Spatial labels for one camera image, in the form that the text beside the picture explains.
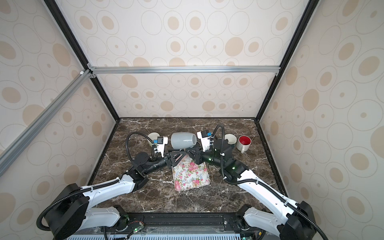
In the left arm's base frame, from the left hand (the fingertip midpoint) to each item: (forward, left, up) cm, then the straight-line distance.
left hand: (187, 154), depth 67 cm
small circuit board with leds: (-26, +23, -25) cm, 42 cm away
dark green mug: (+24, -27, -21) cm, 42 cm away
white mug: (+23, -36, -26) cm, 50 cm away
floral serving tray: (+2, +1, -27) cm, 27 cm away
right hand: (+3, 0, -1) cm, 3 cm away
